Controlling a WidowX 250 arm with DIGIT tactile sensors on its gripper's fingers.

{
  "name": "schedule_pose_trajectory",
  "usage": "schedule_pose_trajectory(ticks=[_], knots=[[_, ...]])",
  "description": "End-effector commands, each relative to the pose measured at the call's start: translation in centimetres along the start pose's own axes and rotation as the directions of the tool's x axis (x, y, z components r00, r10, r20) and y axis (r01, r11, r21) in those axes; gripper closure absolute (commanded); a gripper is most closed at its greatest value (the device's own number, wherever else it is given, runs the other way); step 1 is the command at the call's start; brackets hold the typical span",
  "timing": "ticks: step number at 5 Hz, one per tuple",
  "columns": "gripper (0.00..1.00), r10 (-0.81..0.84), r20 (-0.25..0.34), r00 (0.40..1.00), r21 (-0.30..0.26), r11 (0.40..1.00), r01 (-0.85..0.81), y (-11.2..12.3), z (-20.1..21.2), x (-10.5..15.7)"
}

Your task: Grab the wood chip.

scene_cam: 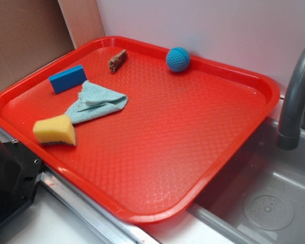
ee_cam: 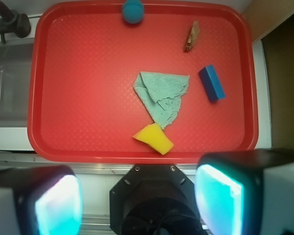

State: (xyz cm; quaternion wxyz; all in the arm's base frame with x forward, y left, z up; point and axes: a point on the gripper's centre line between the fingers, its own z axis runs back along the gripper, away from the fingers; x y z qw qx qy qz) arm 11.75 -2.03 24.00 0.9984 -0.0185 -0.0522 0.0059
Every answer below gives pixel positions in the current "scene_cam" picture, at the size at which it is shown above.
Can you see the yellow sponge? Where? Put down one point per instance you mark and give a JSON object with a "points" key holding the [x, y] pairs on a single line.
{"points": [[57, 129]]}

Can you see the light blue cloth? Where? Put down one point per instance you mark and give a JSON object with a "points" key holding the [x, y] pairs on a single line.
{"points": [[95, 101]]}

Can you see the blue knitted ball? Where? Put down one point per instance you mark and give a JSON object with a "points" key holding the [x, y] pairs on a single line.
{"points": [[178, 59]]}

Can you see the grey plastic sink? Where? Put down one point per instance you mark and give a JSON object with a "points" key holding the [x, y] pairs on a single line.
{"points": [[259, 195]]}

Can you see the brown cardboard panel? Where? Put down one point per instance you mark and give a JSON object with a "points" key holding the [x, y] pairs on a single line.
{"points": [[35, 33]]}

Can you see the brown wood chip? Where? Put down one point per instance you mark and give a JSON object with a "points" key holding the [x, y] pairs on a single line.
{"points": [[116, 62]]}

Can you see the blue rectangular block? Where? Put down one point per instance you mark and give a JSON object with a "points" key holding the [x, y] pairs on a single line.
{"points": [[68, 79]]}

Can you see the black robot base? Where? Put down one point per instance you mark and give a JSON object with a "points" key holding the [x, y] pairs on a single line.
{"points": [[20, 171]]}

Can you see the red plastic tray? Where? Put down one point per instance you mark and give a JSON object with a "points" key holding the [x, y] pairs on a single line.
{"points": [[150, 160]]}

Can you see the grey faucet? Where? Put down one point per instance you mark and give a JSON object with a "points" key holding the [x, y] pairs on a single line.
{"points": [[292, 118]]}

